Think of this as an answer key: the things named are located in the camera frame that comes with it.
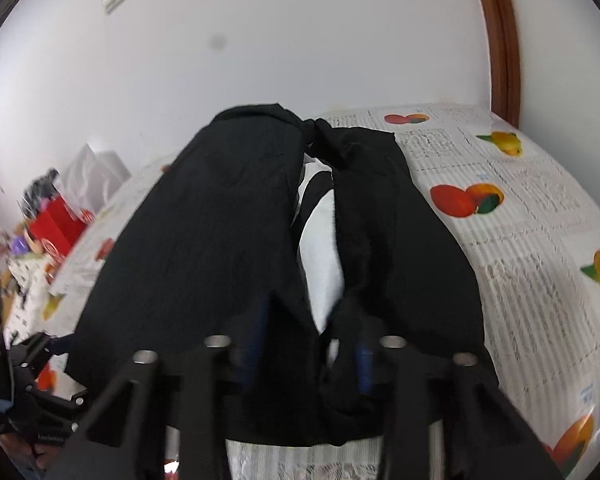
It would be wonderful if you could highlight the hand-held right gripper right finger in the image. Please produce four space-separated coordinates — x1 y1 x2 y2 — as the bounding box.
352 332 566 480

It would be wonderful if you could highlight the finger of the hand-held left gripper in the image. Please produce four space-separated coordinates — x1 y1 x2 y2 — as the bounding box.
10 332 77 378
12 382 98 443

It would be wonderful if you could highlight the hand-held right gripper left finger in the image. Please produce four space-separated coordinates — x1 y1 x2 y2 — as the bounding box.
45 300 272 480

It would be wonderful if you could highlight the black white blue jacket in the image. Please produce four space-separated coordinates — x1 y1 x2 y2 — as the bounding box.
65 103 501 449

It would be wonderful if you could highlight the white floral quilt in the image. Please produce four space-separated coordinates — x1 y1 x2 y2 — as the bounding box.
2 254 57 347

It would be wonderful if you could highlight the red paper bag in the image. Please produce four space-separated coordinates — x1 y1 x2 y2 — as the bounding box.
26 195 97 262

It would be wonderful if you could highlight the grey plaid cloth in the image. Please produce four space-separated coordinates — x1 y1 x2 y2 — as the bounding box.
22 169 62 217

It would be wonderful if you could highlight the white plastic bag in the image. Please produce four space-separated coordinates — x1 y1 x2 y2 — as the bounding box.
60 144 132 211

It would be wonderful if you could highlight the fruit print bed sheet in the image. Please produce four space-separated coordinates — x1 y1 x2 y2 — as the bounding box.
0 102 600 480

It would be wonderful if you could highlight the brown wooden door frame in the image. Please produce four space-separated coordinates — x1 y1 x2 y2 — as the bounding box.
469 0 524 129

